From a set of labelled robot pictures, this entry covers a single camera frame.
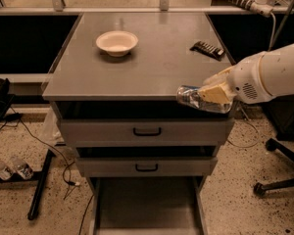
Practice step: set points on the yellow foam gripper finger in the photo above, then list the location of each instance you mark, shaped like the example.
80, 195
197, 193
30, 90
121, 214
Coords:
216, 78
216, 93

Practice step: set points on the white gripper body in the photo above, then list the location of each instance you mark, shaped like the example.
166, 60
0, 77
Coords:
246, 78

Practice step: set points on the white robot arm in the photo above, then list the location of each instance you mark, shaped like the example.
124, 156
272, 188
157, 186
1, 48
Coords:
277, 72

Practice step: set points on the grey drawer cabinet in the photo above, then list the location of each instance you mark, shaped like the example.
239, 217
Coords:
152, 71

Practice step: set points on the top grey drawer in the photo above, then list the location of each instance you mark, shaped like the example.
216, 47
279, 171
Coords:
139, 124

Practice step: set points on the grey drawer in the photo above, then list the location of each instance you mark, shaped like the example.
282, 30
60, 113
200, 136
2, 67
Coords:
145, 161
148, 206
139, 124

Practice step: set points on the bottom grey drawer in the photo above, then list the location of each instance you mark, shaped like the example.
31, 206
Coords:
148, 206

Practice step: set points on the middle grey drawer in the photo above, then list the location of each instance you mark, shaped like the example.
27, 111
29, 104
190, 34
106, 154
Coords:
145, 161

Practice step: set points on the dark snack bar package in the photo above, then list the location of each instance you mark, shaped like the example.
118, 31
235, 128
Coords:
208, 50

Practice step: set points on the black office chair base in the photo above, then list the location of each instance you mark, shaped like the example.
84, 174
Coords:
283, 173

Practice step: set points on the white power strip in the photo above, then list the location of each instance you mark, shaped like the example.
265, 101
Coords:
261, 7

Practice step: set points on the white paper bowl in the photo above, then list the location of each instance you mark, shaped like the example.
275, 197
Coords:
117, 43

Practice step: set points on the black floor stand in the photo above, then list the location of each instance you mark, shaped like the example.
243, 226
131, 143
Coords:
39, 178

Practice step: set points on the right clear water bottle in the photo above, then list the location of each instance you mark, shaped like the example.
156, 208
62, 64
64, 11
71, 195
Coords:
22, 168

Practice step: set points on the clear water bottle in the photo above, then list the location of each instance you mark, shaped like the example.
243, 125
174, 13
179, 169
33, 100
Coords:
5, 171
22, 168

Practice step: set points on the left clear water bottle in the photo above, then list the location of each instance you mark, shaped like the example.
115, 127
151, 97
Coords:
5, 171

